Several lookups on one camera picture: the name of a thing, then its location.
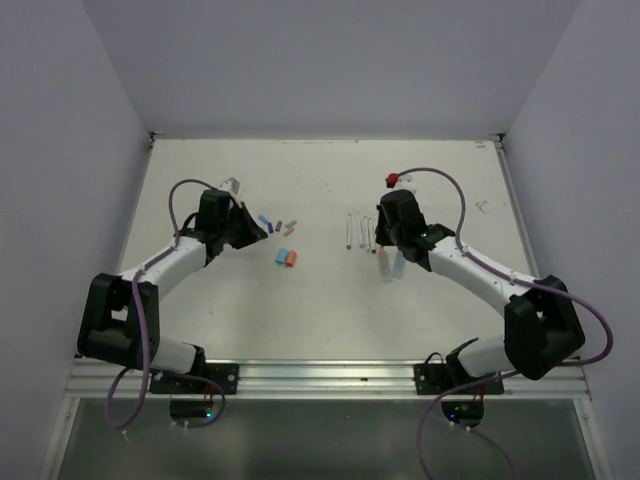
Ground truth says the blue pen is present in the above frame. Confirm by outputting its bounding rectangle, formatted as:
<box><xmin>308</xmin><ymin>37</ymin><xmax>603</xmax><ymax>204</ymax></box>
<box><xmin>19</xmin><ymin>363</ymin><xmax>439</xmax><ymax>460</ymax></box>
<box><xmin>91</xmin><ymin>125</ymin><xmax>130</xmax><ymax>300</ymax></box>
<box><xmin>368</xmin><ymin>217</ymin><xmax>377</xmax><ymax>255</ymax></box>

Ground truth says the green capped pen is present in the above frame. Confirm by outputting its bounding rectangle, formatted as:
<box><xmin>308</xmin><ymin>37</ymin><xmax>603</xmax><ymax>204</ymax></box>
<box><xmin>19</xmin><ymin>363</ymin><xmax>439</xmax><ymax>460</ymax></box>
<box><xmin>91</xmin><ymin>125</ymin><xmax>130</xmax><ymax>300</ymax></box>
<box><xmin>356</xmin><ymin>213</ymin><xmax>366</xmax><ymax>249</ymax></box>

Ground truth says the light blue highlighter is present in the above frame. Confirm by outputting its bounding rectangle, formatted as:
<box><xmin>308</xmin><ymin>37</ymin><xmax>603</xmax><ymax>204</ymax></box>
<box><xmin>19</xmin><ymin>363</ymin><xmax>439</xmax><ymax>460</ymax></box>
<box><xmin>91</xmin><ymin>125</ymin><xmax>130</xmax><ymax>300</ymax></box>
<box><xmin>392</xmin><ymin>250</ymin><xmax>406</xmax><ymax>279</ymax></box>

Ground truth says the grey capped pen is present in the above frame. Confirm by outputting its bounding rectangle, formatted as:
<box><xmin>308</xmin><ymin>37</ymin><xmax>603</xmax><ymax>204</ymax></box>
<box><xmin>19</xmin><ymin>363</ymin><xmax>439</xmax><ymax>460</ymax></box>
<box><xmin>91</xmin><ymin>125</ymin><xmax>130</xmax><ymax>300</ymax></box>
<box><xmin>345</xmin><ymin>213</ymin><xmax>353</xmax><ymax>250</ymax></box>

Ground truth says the orange highlighter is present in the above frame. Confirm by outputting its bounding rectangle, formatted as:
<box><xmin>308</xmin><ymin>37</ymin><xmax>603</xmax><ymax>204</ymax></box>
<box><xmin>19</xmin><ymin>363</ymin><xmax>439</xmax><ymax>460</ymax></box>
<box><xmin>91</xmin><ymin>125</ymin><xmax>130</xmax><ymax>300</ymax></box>
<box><xmin>377</xmin><ymin>248</ymin><xmax>392</xmax><ymax>283</ymax></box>

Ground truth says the light blue highlighter cap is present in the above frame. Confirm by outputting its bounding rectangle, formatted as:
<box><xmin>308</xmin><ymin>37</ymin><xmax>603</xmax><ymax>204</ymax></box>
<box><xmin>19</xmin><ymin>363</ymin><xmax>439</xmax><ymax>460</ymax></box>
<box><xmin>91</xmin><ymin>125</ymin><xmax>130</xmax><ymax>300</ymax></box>
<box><xmin>275</xmin><ymin>248</ymin><xmax>289</xmax><ymax>265</ymax></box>

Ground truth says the orange highlighter cap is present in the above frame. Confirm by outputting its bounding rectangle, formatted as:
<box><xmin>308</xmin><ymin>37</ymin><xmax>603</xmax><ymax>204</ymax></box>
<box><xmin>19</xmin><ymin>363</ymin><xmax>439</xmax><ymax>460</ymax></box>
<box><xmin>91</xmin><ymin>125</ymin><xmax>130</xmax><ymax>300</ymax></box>
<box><xmin>284</xmin><ymin>250</ymin><xmax>297</xmax><ymax>268</ymax></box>

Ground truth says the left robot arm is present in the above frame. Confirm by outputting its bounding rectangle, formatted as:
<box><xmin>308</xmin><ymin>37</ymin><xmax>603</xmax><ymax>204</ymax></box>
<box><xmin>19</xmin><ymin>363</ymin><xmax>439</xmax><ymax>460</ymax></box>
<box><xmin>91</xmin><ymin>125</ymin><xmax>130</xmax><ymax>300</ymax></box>
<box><xmin>77</xmin><ymin>177</ymin><xmax>267</xmax><ymax>393</ymax></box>

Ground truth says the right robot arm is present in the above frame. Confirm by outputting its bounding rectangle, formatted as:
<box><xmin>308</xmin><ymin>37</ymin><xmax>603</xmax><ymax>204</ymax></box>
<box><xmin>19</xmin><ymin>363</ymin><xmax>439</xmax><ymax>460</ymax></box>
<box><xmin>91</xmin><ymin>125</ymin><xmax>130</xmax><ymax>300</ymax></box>
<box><xmin>376</xmin><ymin>190</ymin><xmax>585</xmax><ymax>393</ymax></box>

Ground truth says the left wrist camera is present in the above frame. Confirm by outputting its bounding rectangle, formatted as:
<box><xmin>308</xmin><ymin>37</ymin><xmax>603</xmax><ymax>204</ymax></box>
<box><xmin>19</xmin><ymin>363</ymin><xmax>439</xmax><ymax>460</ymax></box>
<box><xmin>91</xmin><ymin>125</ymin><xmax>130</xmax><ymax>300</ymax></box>
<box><xmin>218</xmin><ymin>177</ymin><xmax>242</xmax><ymax>196</ymax></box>

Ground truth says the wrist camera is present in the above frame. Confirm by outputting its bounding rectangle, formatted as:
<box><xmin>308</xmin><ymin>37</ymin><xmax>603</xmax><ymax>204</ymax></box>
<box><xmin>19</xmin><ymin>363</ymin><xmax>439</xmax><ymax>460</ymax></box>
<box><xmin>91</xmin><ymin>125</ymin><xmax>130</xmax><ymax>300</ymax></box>
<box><xmin>385</xmin><ymin>173</ymin><xmax>417</xmax><ymax>195</ymax></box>
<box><xmin>218</xmin><ymin>177</ymin><xmax>242</xmax><ymax>196</ymax></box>

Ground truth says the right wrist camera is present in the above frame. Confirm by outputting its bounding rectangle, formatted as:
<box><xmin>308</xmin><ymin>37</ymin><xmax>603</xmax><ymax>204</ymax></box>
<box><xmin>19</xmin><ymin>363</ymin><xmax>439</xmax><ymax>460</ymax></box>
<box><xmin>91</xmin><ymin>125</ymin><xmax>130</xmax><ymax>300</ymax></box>
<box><xmin>385</xmin><ymin>173</ymin><xmax>417</xmax><ymax>195</ymax></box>

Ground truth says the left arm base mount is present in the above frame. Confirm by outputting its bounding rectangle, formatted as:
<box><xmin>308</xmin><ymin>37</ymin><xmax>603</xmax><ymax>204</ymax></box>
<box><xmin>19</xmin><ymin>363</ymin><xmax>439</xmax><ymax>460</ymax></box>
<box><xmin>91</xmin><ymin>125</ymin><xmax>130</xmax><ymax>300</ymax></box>
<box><xmin>149</xmin><ymin>363</ymin><xmax>239</xmax><ymax>429</ymax></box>

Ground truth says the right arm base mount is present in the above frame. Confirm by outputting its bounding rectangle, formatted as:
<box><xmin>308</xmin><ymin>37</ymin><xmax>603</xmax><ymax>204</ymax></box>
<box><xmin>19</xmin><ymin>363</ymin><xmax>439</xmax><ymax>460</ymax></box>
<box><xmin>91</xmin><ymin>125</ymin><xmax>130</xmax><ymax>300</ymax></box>
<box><xmin>413</xmin><ymin>338</ymin><xmax>505</xmax><ymax>429</ymax></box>

